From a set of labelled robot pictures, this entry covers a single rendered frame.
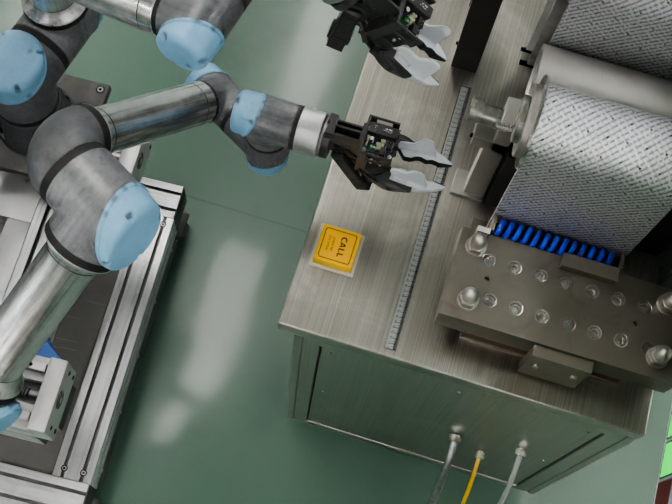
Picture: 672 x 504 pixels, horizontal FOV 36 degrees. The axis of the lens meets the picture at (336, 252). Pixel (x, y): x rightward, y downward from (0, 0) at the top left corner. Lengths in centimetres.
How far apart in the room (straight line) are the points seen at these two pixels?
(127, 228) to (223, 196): 143
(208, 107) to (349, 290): 40
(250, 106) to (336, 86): 135
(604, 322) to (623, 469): 109
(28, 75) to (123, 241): 50
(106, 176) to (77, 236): 9
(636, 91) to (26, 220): 116
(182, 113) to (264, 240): 114
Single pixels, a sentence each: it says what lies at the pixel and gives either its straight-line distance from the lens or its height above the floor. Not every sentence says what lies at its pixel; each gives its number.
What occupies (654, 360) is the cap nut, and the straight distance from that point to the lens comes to 175.
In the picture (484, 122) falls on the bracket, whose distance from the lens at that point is 168.
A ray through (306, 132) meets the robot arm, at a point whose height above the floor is 114.
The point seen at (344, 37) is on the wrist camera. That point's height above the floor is 138.
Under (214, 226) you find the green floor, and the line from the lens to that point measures 284.
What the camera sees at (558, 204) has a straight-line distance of 170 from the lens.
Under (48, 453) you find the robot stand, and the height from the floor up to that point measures 21.
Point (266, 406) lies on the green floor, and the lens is 270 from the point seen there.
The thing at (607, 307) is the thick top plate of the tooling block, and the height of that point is 103.
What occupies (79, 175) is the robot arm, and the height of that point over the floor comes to 130.
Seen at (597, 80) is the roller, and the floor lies 123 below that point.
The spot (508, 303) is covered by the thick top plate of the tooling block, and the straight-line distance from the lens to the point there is 173.
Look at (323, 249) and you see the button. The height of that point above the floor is 92.
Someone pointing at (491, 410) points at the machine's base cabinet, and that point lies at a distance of 198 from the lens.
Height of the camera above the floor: 264
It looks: 70 degrees down
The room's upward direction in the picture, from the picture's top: 10 degrees clockwise
